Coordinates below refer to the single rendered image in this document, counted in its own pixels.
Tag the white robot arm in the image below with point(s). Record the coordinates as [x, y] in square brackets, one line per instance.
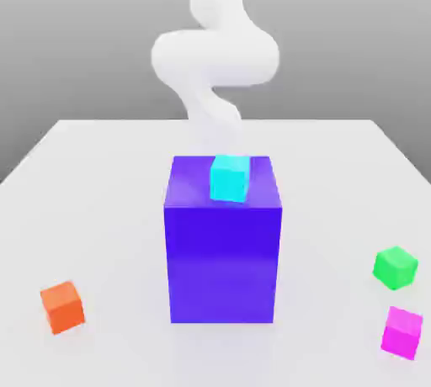
[215, 57]

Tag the small green cube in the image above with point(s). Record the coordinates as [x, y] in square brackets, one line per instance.
[395, 267]

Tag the large purple box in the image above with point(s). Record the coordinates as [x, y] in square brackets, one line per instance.
[222, 259]

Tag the small magenta cube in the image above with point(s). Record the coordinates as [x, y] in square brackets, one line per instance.
[401, 335]

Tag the small cyan cube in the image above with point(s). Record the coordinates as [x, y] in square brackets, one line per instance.
[229, 180]

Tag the small orange cube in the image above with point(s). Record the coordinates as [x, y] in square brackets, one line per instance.
[63, 308]

